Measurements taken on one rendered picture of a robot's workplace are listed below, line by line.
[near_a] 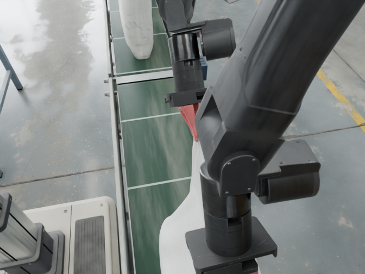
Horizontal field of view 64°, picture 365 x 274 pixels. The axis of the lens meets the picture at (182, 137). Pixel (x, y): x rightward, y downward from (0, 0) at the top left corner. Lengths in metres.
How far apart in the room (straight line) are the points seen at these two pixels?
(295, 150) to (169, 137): 1.18
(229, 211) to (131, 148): 1.16
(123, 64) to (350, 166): 1.58
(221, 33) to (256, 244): 0.36
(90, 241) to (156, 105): 0.78
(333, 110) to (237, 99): 2.22
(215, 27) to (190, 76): 0.10
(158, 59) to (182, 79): 1.45
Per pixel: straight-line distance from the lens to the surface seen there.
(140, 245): 1.21
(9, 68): 2.55
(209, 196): 0.33
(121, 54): 2.08
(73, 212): 1.47
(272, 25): 0.21
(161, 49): 2.09
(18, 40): 3.32
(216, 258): 0.37
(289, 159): 0.32
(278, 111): 0.24
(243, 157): 0.25
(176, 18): 0.55
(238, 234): 0.35
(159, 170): 1.36
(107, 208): 1.44
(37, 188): 1.94
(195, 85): 0.55
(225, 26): 0.57
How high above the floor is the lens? 1.50
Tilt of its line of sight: 49 degrees down
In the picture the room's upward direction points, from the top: straight up
